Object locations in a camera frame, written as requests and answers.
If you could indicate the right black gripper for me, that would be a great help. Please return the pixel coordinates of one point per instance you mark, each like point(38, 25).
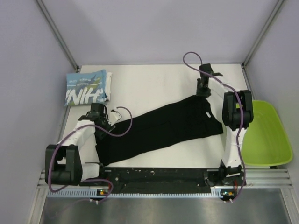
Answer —
point(200, 93)

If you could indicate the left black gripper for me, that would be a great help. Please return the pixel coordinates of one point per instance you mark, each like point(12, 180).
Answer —
point(101, 134)

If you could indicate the black t shirt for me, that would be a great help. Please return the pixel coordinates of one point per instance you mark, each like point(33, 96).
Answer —
point(188, 119)

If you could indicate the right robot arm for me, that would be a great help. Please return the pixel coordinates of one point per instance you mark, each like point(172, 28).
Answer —
point(236, 115)

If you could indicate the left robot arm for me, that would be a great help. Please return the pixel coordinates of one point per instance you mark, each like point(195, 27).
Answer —
point(63, 163)

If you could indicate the folded blue printed t shirt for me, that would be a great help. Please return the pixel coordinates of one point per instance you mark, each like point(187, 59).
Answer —
point(85, 88)

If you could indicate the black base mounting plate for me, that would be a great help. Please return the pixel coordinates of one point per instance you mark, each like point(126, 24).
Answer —
point(154, 188)

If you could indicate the green plastic bin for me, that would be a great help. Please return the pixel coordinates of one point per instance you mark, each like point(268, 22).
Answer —
point(265, 143)

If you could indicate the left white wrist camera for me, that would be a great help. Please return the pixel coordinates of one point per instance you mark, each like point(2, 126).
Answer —
point(114, 116)

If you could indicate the left aluminium frame post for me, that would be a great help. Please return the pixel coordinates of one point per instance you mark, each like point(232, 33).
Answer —
point(54, 29)

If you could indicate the aluminium frame post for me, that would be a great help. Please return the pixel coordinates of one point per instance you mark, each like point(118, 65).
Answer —
point(54, 29)
point(266, 27)

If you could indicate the light blue cable duct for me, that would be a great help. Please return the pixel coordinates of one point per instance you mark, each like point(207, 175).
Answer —
point(98, 193)

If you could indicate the aluminium front rail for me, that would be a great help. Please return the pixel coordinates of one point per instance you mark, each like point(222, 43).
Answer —
point(266, 180)

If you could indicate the right aluminium frame post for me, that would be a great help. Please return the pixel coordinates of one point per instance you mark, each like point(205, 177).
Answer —
point(266, 27)

